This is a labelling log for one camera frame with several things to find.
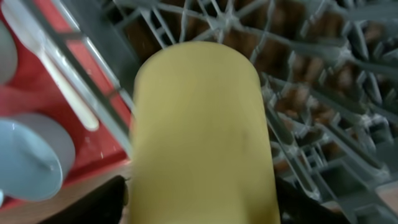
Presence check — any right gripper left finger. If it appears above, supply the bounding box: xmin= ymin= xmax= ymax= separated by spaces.
xmin=39 ymin=175 xmax=128 ymax=224

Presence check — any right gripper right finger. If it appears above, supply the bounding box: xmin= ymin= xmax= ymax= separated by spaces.
xmin=275 ymin=177 xmax=349 ymax=224

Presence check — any yellow cup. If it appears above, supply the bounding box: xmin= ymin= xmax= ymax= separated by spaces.
xmin=130 ymin=42 xmax=280 ymax=223

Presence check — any white plastic spoon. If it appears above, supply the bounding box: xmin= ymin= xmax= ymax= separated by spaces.
xmin=1 ymin=1 xmax=100 ymax=131

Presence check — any green bowl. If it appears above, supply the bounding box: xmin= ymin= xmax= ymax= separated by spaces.
xmin=0 ymin=21 xmax=18 ymax=85

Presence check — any grey dishwasher rack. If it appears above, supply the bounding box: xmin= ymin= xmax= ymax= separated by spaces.
xmin=18 ymin=0 xmax=398 ymax=224

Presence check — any light blue bowl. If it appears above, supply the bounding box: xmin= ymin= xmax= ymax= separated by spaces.
xmin=1 ymin=113 xmax=75 ymax=202

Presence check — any red serving tray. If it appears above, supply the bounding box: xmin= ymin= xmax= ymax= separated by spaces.
xmin=0 ymin=0 xmax=133 ymax=212

